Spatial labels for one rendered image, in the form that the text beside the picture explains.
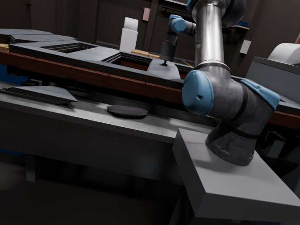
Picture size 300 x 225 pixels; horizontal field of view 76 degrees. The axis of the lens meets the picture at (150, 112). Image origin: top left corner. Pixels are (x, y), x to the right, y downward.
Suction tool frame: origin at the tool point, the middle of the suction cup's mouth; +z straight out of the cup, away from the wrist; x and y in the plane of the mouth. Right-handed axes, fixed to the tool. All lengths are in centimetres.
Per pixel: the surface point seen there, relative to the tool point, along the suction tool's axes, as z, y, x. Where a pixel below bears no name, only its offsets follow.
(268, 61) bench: -17, -84, -16
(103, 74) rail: 4, 35, 37
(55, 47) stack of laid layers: 2, 69, 1
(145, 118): 18, 12, 47
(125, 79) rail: 3.6, 24.5, 38.2
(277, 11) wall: -152, -390, -477
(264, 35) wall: -83, -390, -489
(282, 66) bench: -17, -81, 3
